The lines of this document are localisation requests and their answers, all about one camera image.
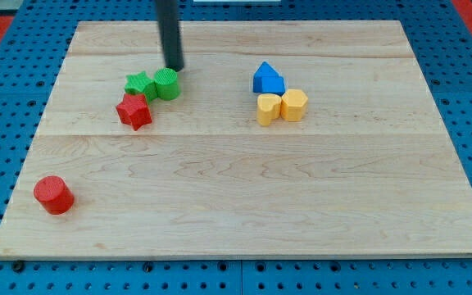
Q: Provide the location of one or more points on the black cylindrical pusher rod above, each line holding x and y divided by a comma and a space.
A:
169, 31

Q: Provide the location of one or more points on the red cylinder block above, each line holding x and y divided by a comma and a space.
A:
54, 195

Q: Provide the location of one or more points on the blue house-shaped block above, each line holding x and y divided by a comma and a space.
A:
267, 80

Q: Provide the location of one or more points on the yellow hexagon block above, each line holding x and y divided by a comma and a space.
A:
293, 105

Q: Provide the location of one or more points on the yellow heart block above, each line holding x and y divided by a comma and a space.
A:
267, 108

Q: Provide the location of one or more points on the green star block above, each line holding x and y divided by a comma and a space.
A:
140, 83

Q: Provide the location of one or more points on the red star block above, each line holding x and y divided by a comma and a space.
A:
133, 110

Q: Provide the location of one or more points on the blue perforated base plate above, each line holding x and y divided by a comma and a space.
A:
31, 55

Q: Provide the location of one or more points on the green cylinder block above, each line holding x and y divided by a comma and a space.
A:
167, 84

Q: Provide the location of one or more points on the light wooden board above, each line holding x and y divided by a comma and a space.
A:
370, 171

